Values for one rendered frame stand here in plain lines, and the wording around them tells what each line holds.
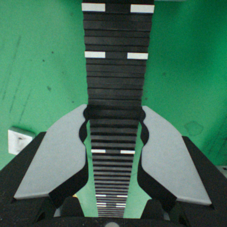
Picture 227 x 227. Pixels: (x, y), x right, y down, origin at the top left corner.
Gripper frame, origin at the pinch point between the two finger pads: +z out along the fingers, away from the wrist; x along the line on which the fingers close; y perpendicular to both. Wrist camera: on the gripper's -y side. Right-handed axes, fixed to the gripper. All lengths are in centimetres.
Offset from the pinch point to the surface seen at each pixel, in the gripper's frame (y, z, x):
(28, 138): 6.1, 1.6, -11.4
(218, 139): 6.0, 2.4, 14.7
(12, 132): 5.2, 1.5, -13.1
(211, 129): 4.3, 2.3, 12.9
